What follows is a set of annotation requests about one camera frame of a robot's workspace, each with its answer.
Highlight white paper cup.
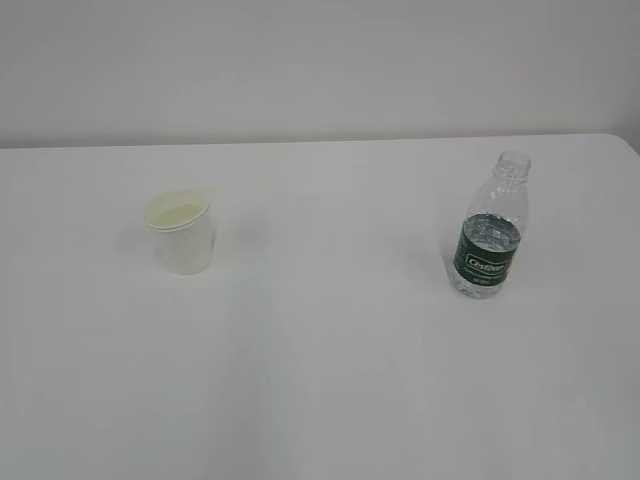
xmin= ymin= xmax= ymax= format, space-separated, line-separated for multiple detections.
xmin=144 ymin=191 xmax=214 ymax=276

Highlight clear water bottle green label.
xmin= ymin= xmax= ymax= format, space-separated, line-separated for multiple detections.
xmin=449 ymin=151 xmax=531 ymax=300

